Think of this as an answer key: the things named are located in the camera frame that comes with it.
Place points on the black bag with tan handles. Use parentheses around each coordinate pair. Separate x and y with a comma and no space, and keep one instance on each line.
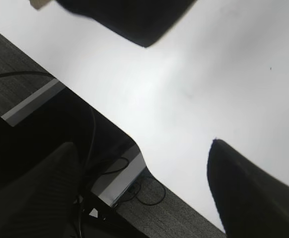
(142,22)

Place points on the white table frame bar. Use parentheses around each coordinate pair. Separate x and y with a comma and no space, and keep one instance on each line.
(109,188)

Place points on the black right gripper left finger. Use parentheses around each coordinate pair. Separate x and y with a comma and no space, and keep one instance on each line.
(37,205)

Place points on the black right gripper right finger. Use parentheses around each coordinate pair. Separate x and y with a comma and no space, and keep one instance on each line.
(250,202)

